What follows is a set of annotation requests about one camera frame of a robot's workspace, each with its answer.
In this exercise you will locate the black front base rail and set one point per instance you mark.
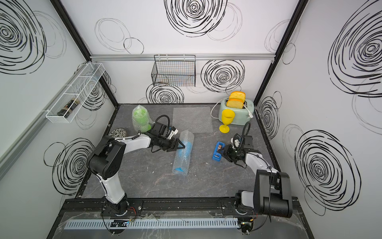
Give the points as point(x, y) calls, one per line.
point(216, 206)

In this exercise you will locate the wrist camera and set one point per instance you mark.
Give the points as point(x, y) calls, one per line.
point(171, 132)
point(236, 142)

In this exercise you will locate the blue tape dispenser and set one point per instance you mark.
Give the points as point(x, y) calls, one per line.
point(216, 154)

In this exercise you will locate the white wire wall shelf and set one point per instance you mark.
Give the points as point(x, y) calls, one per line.
point(86, 88)

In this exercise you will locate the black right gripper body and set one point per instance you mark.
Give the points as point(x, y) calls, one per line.
point(234, 154)

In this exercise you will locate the white slotted cable duct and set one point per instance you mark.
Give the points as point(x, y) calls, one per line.
point(115, 224)

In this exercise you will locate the black wire wall basket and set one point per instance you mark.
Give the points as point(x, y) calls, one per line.
point(175, 73)

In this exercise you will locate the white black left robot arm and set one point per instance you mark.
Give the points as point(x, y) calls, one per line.
point(105, 161)

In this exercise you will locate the patterned small bowl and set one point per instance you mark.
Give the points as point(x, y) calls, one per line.
point(118, 133)

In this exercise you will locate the blue plastic wine glass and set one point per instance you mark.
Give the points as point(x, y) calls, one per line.
point(182, 159)

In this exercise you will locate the yellow toast slice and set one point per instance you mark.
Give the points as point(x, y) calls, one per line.
point(235, 103)
point(238, 95)

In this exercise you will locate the mint green toaster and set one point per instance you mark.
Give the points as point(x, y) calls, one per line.
point(242, 116)

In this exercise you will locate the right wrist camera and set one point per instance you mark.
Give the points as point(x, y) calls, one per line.
point(236, 142)

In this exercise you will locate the front yellow toast slice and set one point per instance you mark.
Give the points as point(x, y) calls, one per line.
point(235, 103)

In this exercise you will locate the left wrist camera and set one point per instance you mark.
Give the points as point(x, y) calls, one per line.
point(171, 132)

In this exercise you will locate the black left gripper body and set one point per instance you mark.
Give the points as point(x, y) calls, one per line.
point(166, 144)

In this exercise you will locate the aluminium wall rail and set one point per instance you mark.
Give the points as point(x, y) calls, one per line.
point(181, 57)

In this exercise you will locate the yellow plastic wine glass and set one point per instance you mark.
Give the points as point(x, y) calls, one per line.
point(227, 118)

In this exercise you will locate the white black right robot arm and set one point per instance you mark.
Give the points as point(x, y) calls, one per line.
point(272, 190)

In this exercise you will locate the rear yellow toast slice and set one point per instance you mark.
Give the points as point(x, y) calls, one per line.
point(238, 95)

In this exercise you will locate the dark item in shelf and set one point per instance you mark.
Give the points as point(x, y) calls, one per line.
point(68, 108)

